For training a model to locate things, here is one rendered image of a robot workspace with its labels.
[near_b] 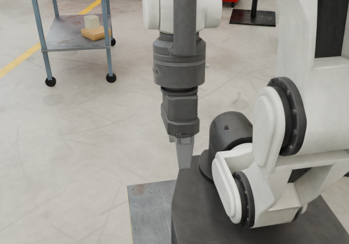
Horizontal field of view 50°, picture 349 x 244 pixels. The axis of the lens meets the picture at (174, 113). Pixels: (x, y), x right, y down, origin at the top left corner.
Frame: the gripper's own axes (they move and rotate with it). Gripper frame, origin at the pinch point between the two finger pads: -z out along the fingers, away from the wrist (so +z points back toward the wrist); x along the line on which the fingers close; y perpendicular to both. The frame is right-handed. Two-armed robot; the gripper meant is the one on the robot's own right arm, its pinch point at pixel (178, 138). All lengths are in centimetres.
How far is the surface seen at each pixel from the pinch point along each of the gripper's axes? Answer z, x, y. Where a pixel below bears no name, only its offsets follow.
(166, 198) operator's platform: -47, -52, 4
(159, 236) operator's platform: -51, -36, 0
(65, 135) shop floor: -68, -160, -45
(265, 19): -23, -344, 157
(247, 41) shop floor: -37, -291, 118
